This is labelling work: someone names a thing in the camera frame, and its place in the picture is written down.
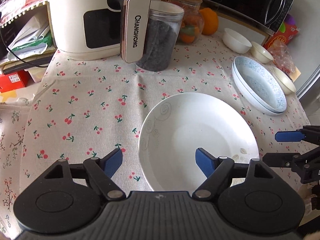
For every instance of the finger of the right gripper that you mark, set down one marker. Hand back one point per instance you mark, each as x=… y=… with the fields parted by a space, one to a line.
x=290 y=136
x=282 y=159

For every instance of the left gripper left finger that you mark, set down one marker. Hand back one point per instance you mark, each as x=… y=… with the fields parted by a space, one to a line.
x=100 y=173

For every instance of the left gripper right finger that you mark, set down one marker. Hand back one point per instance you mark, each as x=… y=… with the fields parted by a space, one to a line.
x=218 y=172

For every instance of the large cream bowl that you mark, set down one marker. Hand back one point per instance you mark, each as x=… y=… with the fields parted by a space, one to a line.
x=284 y=81

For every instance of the white swirl pattern plate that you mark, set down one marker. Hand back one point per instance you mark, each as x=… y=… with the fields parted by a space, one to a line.
x=177 y=126

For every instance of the small cream bowl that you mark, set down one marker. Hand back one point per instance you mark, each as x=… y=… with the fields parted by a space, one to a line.
x=260 y=53

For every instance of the white ceramic bowl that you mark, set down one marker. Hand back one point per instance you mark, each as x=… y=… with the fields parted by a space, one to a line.
x=235 y=41

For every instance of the cherry print tablecloth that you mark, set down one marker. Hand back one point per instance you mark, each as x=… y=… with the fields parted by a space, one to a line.
x=86 y=109

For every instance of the plastic bag of fruit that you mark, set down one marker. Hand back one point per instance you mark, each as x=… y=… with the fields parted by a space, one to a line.
x=282 y=58

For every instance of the white wooden microwave stand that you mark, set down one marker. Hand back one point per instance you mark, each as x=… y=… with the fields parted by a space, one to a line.
x=250 y=30

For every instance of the red cardboard gift box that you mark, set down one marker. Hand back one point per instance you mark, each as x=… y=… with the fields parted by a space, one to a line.
x=285 y=34

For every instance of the purple green plush toy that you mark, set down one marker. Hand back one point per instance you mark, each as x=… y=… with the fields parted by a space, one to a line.
x=287 y=22

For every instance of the red box on shelf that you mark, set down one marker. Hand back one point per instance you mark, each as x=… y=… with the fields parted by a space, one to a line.
x=14 y=81

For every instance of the large orange on table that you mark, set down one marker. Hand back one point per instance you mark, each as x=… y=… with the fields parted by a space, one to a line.
x=211 y=21

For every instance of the silver refrigerator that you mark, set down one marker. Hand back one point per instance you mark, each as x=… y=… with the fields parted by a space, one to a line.
x=307 y=45

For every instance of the glass jar of tangerines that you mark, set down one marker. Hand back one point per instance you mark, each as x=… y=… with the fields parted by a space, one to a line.
x=192 y=24

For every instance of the cream air fryer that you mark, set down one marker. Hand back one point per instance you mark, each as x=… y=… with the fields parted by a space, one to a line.
x=86 y=29

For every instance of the clear jar dark contents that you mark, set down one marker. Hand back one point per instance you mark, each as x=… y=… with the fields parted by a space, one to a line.
x=161 y=35

